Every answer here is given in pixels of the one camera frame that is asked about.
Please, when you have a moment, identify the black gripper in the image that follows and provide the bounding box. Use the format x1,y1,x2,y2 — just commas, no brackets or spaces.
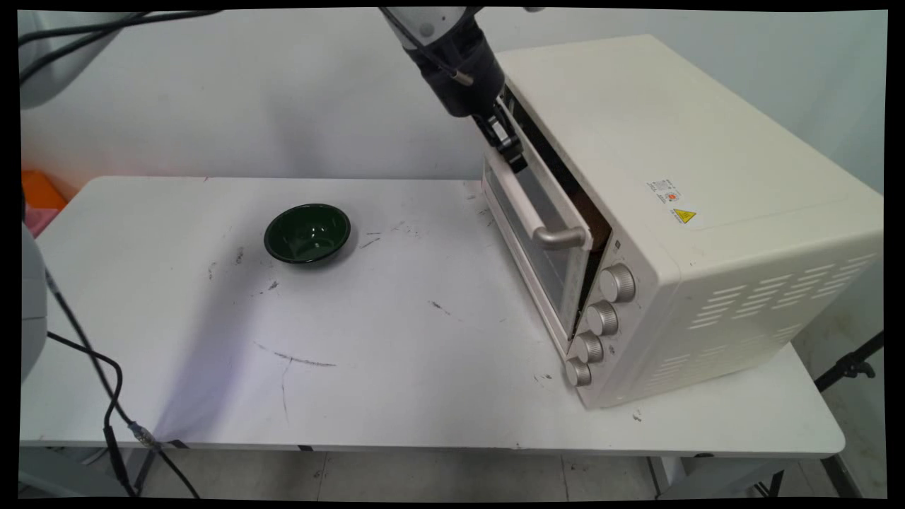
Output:
414,21,529,175

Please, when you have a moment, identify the glass oven door with handle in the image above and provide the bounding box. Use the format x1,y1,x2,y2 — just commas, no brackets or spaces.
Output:
481,145,595,342

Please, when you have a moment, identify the white label sticker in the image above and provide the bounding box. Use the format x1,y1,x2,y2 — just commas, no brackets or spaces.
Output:
646,178,682,205

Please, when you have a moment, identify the cream toaster oven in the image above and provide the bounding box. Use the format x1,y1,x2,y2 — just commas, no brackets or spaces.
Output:
481,34,885,411

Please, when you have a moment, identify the dark green bowl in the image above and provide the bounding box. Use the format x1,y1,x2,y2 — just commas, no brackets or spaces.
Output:
264,204,352,266

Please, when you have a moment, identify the black tripod stand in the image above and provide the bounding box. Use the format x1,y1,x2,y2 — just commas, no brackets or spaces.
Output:
813,330,885,394

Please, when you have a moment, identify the orange box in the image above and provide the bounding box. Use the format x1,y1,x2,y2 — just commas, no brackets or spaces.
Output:
21,170,69,212

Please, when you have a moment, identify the pink box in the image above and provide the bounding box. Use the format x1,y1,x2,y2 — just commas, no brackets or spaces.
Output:
24,208,59,238

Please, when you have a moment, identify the black cable bundle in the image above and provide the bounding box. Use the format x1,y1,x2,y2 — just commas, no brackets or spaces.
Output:
20,9,223,66

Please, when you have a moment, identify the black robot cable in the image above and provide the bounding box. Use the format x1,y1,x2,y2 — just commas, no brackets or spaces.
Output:
44,270,202,500

